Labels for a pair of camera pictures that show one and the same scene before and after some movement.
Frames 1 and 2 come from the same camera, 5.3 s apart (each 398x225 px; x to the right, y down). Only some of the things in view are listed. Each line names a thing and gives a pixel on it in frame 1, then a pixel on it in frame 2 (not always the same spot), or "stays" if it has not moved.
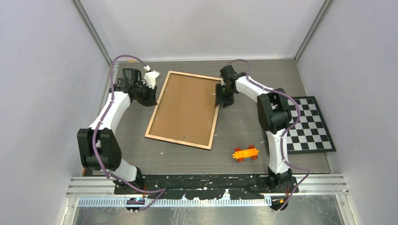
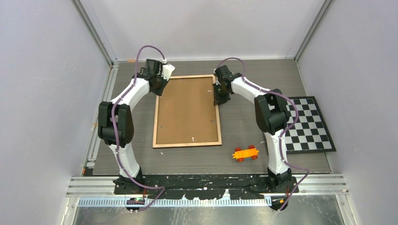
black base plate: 224,186 stays
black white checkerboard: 311,133 stays
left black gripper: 151,101 → 159,91
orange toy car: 240,154 stays
